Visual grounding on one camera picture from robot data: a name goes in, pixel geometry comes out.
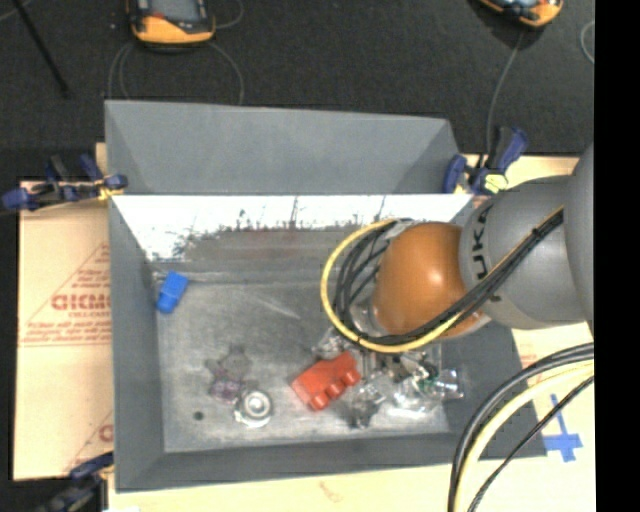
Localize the clear glass star piece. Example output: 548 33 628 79
346 381 388 431

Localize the small clear glass piece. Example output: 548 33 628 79
310 331 352 362

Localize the red toy brick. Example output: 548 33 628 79
290 350 363 413

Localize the clear crumpled plastic piece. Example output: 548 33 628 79
392 367 466 413

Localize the clear round glass lid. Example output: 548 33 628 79
233 388 276 430

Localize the blue toy brick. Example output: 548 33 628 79
155 270 191 315

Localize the grey metal bin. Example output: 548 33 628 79
103 99 547 492

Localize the brown cardboard board, red print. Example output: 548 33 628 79
11 178 116 482

